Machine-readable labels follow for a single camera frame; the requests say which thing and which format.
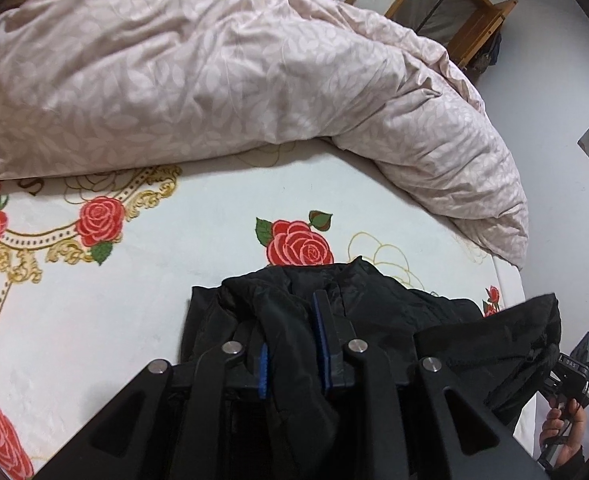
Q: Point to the wooden frame fabric closet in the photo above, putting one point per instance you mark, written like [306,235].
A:
[463,27]

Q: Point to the pink leaf-pattern duvet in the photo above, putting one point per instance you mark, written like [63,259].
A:
[89,86]

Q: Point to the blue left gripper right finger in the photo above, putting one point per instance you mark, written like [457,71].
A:
[332,333]

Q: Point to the person's right hand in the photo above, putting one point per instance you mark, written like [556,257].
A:
[565,426]

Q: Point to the white rose-print bed sheet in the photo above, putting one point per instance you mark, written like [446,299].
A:
[96,271]

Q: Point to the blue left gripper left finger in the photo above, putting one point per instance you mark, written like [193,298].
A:
[263,372]

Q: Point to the black quilted puffer jacket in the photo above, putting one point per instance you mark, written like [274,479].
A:
[438,386]

